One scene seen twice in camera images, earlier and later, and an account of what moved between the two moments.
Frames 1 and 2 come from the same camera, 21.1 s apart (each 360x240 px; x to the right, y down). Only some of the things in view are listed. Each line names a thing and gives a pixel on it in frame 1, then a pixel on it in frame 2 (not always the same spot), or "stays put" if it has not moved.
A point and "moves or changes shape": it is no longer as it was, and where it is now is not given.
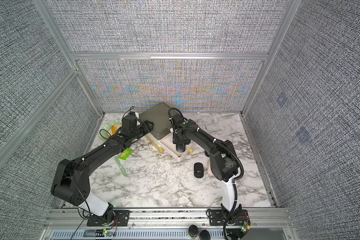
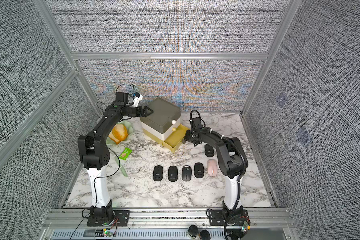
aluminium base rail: (163, 224) stays put
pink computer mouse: (209, 168) stays put
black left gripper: (146, 127) to (144, 114)
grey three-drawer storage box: (161, 134) moves or changes shape
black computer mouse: (180, 147) to (186, 173)
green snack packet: (124, 154) stays put
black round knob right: (204, 235) stays put
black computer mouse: (198, 170) stays put
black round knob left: (193, 230) stays put
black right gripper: (174, 133) to (187, 138)
